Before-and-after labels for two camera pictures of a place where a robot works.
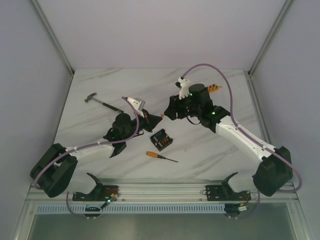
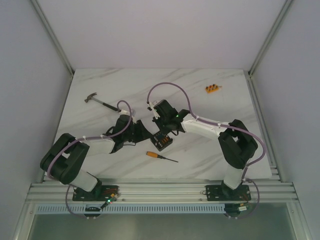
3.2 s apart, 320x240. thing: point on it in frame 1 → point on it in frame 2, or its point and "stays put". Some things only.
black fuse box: x=161 y=139 stays put
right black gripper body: x=185 y=108 → x=162 y=124
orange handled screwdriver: x=155 y=155 stays put
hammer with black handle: x=90 y=96 stays put
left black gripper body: x=147 y=120 → x=139 y=129
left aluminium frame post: x=53 y=37 stays put
